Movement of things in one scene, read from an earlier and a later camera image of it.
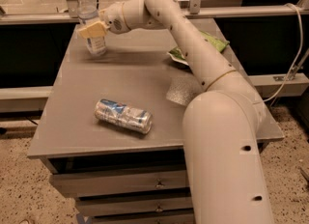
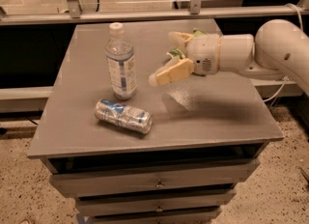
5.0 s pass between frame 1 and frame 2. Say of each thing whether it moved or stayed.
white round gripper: moved
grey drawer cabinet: stayed
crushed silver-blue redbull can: stayed
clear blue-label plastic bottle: moved
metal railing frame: stayed
